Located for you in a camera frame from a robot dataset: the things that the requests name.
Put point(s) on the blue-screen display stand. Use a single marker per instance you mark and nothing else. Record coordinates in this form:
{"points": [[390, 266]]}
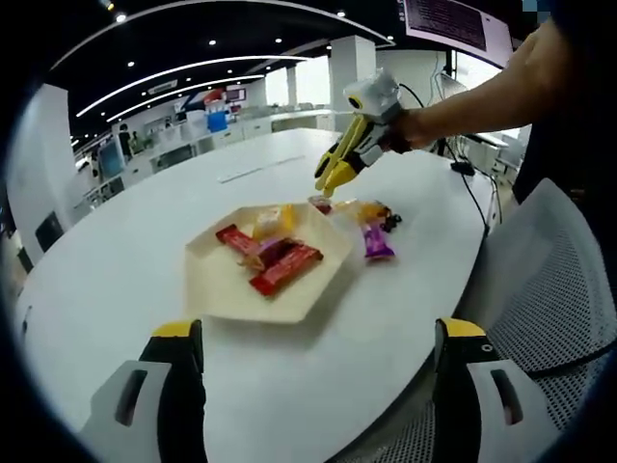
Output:
{"points": [[112, 158]]}

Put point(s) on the dark dried fruit snack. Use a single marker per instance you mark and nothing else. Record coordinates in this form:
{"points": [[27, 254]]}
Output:
{"points": [[390, 223]]}

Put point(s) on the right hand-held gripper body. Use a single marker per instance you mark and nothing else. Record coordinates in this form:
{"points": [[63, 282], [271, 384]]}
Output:
{"points": [[378, 96]]}

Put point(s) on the small black device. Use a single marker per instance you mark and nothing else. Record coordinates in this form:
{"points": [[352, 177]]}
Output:
{"points": [[463, 168]]}

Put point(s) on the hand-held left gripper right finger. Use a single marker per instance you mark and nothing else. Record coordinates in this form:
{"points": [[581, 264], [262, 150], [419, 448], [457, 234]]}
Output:
{"points": [[477, 405]]}

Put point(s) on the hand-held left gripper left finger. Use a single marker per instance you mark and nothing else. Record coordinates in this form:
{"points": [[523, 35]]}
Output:
{"points": [[144, 400]]}

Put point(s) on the black cabinet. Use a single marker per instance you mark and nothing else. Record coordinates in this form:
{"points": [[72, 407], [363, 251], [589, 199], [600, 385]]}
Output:
{"points": [[49, 231]]}

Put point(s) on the yellow cake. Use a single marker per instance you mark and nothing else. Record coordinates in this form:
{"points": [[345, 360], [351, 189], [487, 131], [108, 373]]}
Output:
{"points": [[270, 222]]}

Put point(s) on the gold candy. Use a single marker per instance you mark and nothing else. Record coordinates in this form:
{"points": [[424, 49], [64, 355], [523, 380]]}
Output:
{"points": [[250, 262]]}

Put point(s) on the cream hexagonal container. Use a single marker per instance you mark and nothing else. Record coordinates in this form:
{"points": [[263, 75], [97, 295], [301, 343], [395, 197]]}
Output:
{"points": [[217, 289]]}

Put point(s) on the purple snack packet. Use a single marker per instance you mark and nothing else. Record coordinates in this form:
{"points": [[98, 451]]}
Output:
{"points": [[378, 243]]}

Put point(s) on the person's right hand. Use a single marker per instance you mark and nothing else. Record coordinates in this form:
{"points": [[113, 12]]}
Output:
{"points": [[417, 128]]}

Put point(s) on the white cabinet counter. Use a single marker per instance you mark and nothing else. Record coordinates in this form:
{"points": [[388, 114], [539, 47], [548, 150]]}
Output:
{"points": [[217, 140]]}

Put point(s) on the large hanging monitor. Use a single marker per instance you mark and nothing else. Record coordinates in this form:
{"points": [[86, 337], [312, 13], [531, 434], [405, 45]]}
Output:
{"points": [[453, 24]]}

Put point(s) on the red snack bar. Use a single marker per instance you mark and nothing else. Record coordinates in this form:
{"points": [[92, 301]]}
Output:
{"points": [[236, 239], [289, 270]]}

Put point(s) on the orange snack packet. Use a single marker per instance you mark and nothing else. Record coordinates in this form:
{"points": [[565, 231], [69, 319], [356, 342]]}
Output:
{"points": [[366, 209]]}

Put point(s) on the white monitor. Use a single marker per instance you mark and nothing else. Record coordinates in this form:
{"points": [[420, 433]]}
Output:
{"points": [[453, 83]]}

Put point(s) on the person's dark shirt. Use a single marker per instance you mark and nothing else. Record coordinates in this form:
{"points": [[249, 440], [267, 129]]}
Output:
{"points": [[559, 144]]}

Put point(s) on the blue storage box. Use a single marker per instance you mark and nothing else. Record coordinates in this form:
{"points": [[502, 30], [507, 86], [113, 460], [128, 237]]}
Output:
{"points": [[217, 120]]}

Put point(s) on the white flat strip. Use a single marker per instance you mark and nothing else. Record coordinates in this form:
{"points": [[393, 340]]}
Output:
{"points": [[260, 169]]}

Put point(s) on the white mesh office chair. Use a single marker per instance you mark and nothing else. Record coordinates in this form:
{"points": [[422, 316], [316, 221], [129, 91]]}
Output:
{"points": [[544, 289]]}

